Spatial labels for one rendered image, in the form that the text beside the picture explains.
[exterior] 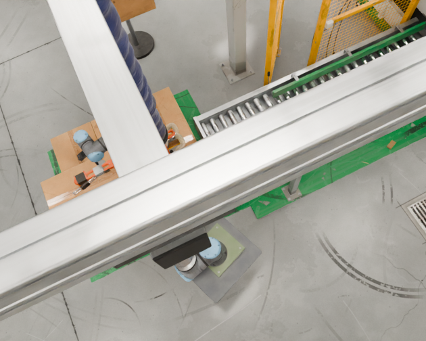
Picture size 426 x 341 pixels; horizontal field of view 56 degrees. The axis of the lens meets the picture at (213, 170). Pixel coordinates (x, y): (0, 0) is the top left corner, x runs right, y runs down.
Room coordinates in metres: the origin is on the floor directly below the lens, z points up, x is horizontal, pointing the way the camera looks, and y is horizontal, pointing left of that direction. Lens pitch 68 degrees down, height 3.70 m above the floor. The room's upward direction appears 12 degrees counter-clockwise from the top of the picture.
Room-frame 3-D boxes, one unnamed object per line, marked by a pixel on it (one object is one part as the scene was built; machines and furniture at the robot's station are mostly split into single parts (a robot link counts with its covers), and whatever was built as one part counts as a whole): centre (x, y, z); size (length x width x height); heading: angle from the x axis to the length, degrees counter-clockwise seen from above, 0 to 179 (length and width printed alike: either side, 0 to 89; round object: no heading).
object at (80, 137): (1.26, 0.76, 1.53); 0.10 x 0.09 x 0.12; 28
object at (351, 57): (2.10, -1.43, 0.60); 1.60 x 0.10 x 0.09; 105
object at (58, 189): (1.20, 0.98, 0.74); 0.60 x 0.40 x 0.40; 105
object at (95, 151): (1.17, 0.69, 1.53); 0.12 x 0.12 x 0.09; 28
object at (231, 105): (2.07, -1.07, 0.50); 2.31 x 0.05 x 0.19; 105
